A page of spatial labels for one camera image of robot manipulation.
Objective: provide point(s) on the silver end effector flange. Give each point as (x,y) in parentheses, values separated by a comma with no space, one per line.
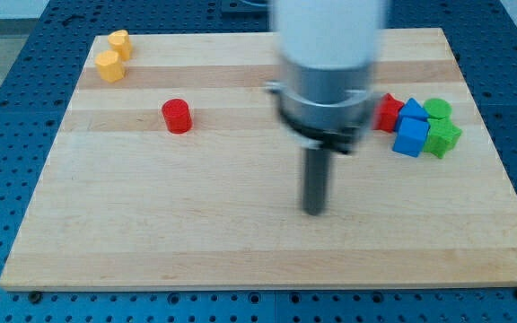
(329,108)

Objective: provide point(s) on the dark cylindrical pointer rod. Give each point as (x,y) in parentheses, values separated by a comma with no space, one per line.
(315,181)

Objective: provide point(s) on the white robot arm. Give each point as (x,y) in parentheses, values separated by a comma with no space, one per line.
(326,53)

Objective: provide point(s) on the red star block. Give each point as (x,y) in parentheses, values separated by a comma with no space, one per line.
(387,113)

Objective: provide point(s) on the green star block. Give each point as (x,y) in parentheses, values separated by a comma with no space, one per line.
(442,137)

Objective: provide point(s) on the blue triangle block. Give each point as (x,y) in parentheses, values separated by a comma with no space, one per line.
(411,109)

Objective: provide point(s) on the blue cube block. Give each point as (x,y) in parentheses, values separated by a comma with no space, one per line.
(411,137)

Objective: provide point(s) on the green cylinder block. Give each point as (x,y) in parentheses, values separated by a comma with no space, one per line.
(437,108)

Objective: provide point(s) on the wooden board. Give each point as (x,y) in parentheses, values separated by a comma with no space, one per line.
(122,204)

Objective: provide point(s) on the red cylinder block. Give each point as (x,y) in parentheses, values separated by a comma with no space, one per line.
(176,115)

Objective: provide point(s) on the yellow heart block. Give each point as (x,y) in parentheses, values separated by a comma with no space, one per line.
(121,43)

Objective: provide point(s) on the yellow hexagon block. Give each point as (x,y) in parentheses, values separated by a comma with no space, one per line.
(110,66)

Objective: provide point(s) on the blue perforated table plate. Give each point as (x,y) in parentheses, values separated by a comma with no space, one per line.
(36,92)

